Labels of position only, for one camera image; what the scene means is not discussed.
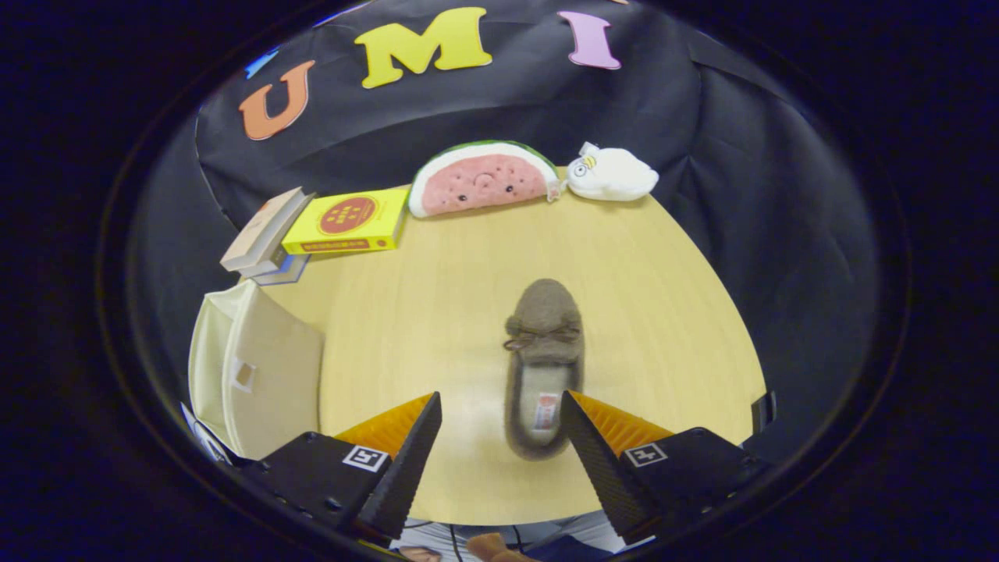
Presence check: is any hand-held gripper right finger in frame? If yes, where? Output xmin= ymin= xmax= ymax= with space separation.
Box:
xmin=560 ymin=390 xmax=771 ymax=546

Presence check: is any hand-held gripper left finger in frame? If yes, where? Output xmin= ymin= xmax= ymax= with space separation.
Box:
xmin=236 ymin=392 xmax=443 ymax=547

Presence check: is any brown slipper shoe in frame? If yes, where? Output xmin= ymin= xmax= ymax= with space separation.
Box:
xmin=503 ymin=279 xmax=585 ymax=461

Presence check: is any beige fabric storage box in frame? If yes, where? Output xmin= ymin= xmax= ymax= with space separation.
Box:
xmin=187 ymin=279 xmax=325 ymax=461

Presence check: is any black table clamp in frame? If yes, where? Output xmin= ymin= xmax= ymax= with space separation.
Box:
xmin=751 ymin=390 xmax=778 ymax=435

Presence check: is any blue cover book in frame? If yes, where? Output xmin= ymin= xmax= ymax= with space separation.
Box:
xmin=254 ymin=254 xmax=311 ymax=286

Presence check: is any grey cover book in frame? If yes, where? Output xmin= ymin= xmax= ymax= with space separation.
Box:
xmin=238 ymin=194 xmax=315 ymax=279

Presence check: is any yellow book with red circle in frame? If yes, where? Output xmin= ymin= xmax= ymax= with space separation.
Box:
xmin=282 ymin=187 xmax=411 ymax=255

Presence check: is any beige cover book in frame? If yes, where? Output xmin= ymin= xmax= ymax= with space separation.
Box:
xmin=220 ymin=187 xmax=306 ymax=272

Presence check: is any white plush toy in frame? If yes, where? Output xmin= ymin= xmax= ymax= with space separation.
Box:
xmin=566 ymin=142 xmax=659 ymax=202

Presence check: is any watermelon slice plush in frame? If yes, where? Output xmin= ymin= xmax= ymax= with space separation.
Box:
xmin=408 ymin=140 xmax=561 ymax=219

